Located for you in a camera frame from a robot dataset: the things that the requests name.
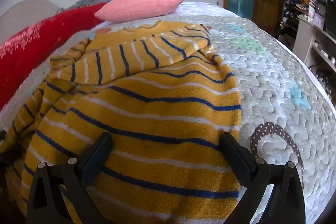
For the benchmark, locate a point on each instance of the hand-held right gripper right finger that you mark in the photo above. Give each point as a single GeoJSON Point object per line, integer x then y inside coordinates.
{"type": "Point", "coordinates": [235, 158]}

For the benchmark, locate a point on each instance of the red floral pillow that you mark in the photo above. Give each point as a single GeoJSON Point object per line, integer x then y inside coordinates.
{"type": "Point", "coordinates": [31, 48]}

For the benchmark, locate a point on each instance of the white shelf unit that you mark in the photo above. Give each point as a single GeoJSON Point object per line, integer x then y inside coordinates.
{"type": "Point", "coordinates": [302, 37]}

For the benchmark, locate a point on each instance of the pile of colourful clutter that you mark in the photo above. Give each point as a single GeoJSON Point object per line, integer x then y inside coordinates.
{"type": "Point", "coordinates": [296, 3]}

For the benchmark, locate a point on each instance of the white rounded headboard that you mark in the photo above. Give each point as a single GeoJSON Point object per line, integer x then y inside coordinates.
{"type": "Point", "coordinates": [26, 11]}

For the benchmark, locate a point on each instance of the quilted patterned bedspread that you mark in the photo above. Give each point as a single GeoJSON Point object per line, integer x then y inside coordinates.
{"type": "Point", "coordinates": [275, 87]}

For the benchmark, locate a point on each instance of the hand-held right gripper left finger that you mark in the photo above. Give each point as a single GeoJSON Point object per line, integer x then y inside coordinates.
{"type": "Point", "coordinates": [97, 158]}

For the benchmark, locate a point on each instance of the pink pillow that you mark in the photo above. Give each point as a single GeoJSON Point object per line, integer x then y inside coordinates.
{"type": "Point", "coordinates": [139, 5]}

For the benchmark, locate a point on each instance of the yellow striped sweater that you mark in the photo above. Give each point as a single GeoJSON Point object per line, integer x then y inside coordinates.
{"type": "Point", "coordinates": [147, 113]}

